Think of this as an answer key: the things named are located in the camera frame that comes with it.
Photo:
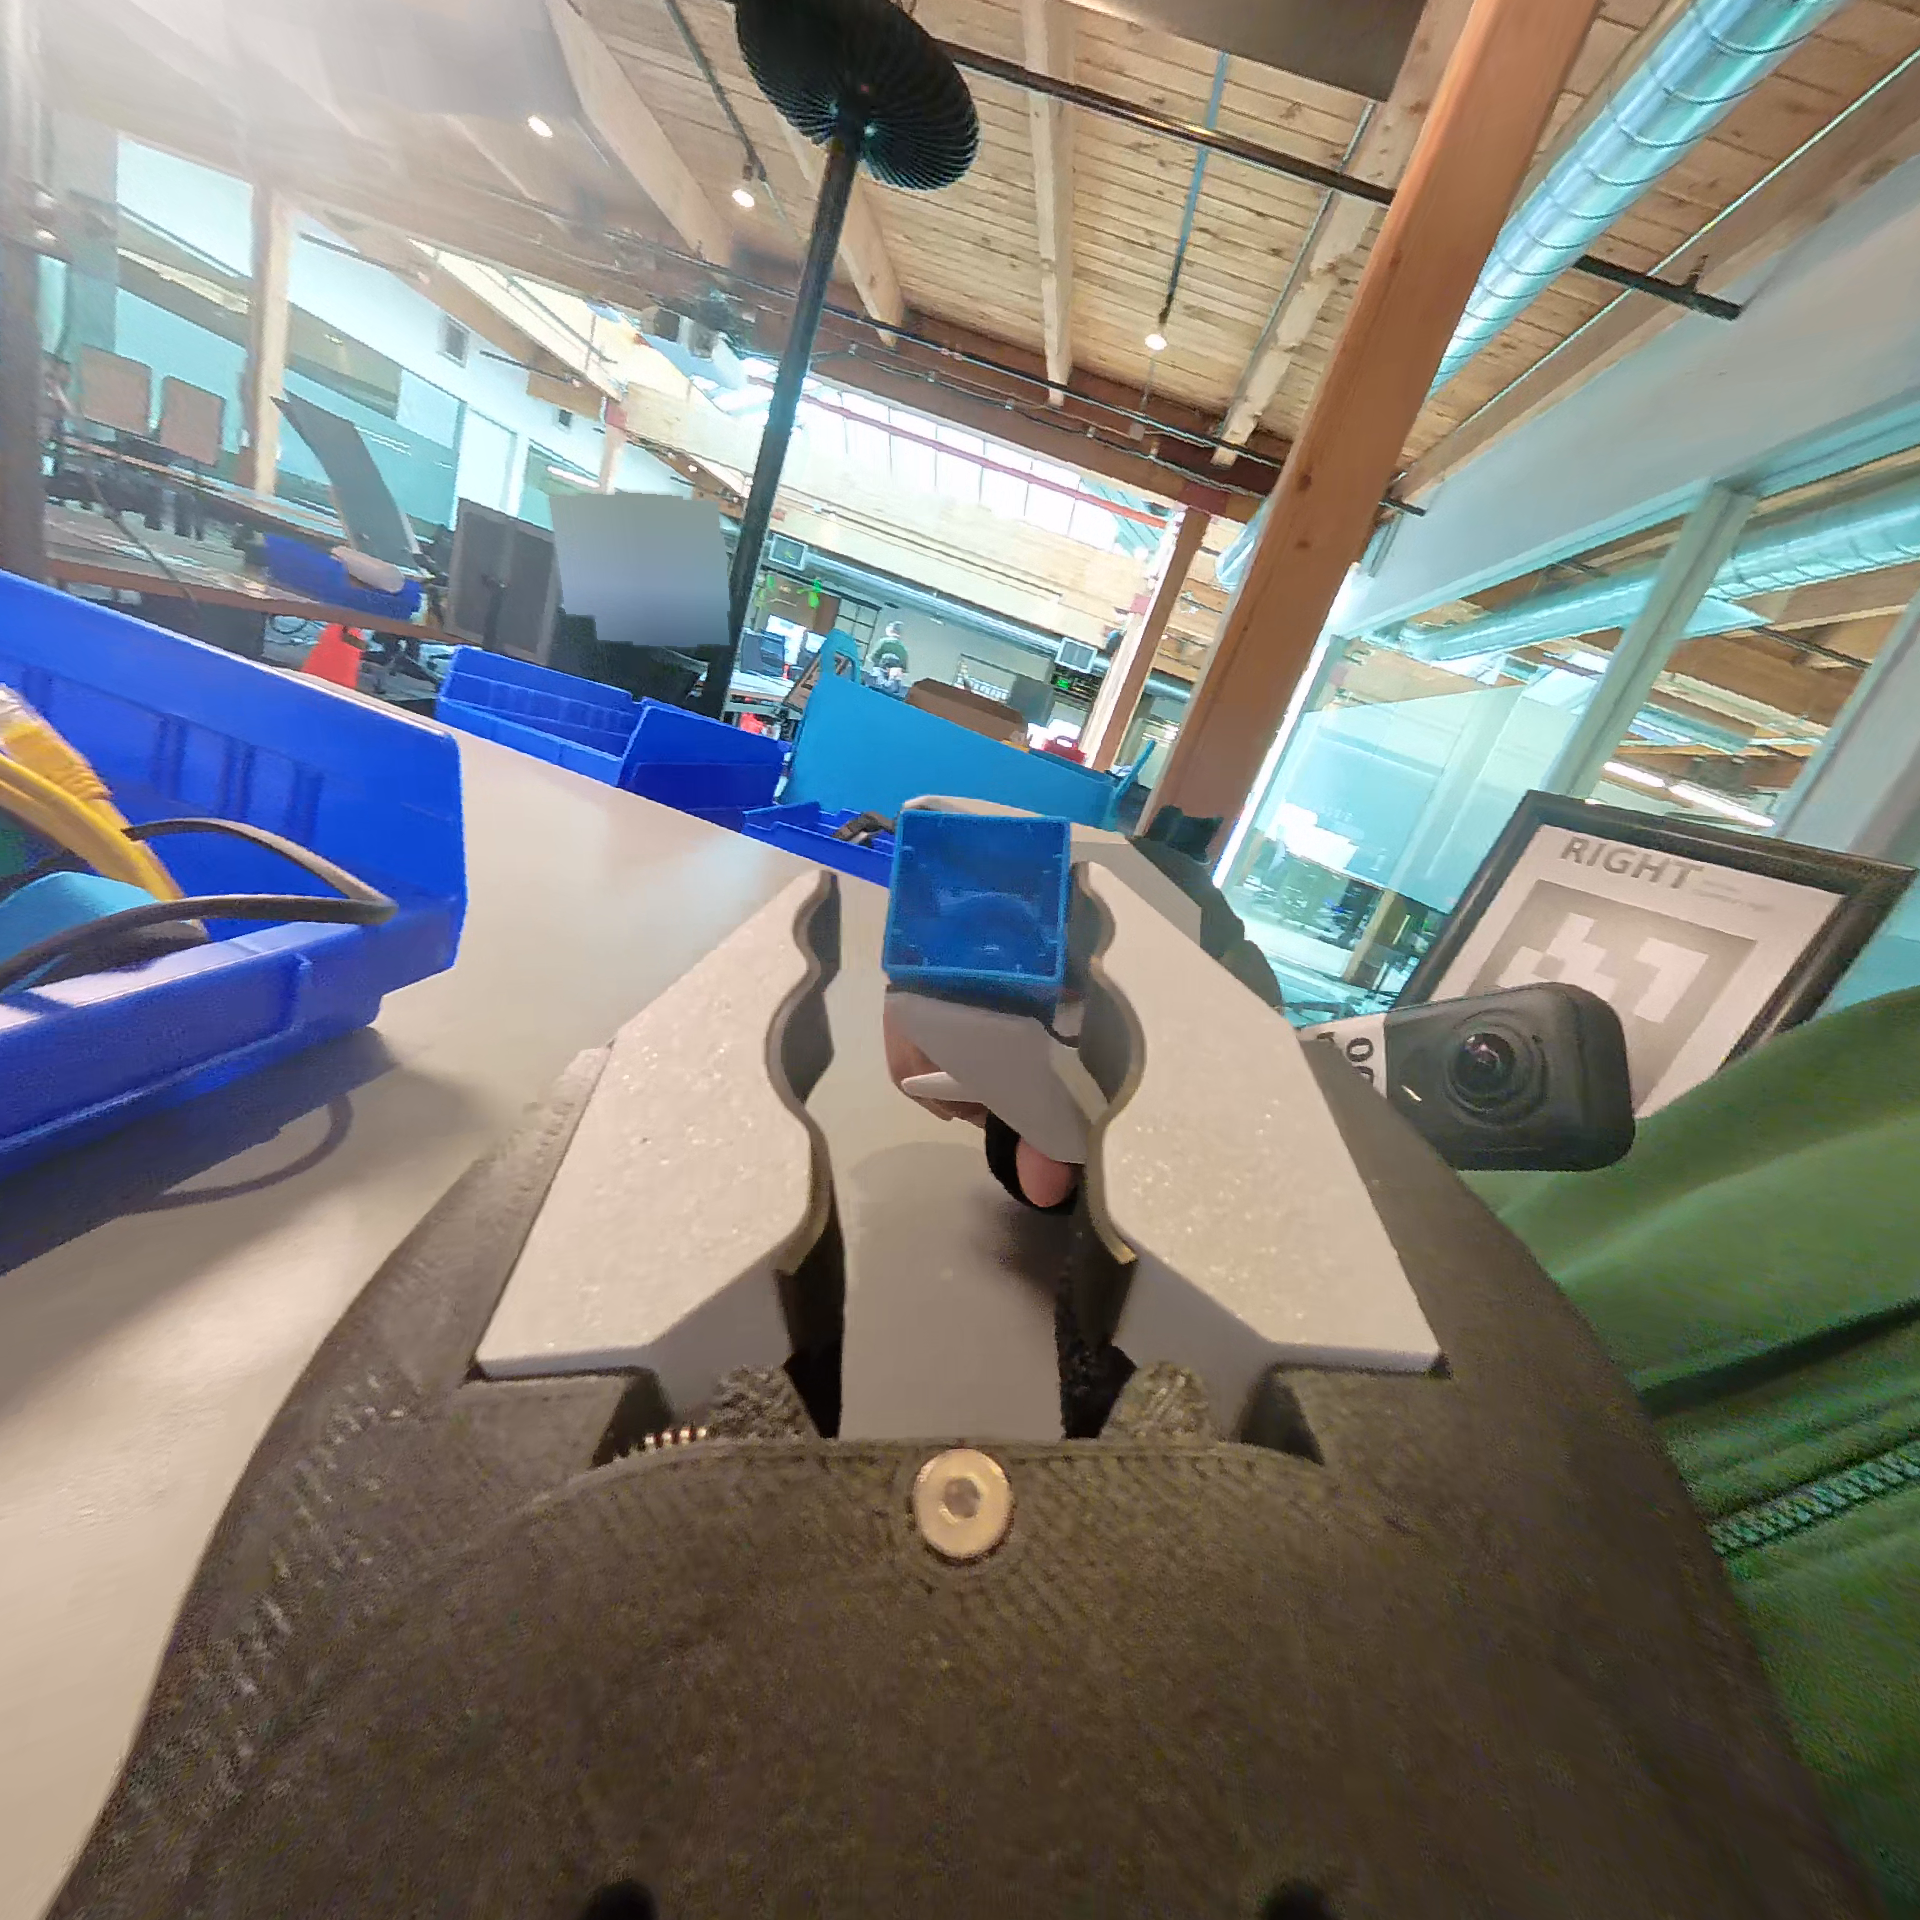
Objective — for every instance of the metal air duct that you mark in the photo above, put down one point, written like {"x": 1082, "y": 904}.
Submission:
{"x": 1622, "y": 134}

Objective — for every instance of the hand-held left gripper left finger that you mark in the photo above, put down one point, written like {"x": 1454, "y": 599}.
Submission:
{"x": 659, "y": 1201}

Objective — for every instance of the slim wooden post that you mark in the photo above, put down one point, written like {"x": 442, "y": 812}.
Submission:
{"x": 1148, "y": 645}

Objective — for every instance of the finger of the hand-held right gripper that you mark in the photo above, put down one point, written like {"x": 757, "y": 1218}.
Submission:
{"x": 1111, "y": 850}
{"x": 1002, "y": 1067}

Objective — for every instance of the person's right hand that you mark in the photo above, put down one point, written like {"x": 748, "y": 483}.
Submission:
{"x": 1046, "y": 1181}

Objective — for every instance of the brown cardboard box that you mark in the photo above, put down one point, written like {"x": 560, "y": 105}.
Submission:
{"x": 966, "y": 712}

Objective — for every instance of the wooden table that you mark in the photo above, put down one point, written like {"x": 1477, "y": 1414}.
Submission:
{"x": 151, "y": 580}

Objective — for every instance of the orange traffic cone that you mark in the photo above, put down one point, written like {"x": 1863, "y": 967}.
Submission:
{"x": 334, "y": 653}

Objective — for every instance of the person's green jacket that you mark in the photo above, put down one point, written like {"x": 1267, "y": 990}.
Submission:
{"x": 1847, "y": 1651}

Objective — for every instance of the small blue bin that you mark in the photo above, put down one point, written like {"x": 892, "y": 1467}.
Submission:
{"x": 812, "y": 833}
{"x": 524, "y": 707}
{"x": 338, "y": 580}
{"x": 707, "y": 759}

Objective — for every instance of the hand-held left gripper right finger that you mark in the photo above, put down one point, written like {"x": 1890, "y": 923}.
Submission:
{"x": 1260, "y": 1201}

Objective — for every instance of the large blue plastic bin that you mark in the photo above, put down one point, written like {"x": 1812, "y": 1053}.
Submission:
{"x": 302, "y": 782}

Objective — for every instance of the wooden support post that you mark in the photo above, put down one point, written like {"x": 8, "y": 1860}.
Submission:
{"x": 1350, "y": 451}

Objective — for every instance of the light blue foam piece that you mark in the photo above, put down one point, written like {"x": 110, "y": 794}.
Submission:
{"x": 77, "y": 908}

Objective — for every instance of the black metal stand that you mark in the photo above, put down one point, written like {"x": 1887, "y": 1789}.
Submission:
{"x": 16, "y": 377}

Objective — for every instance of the blue plastic block with knob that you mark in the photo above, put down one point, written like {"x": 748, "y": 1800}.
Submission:
{"x": 975, "y": 898}

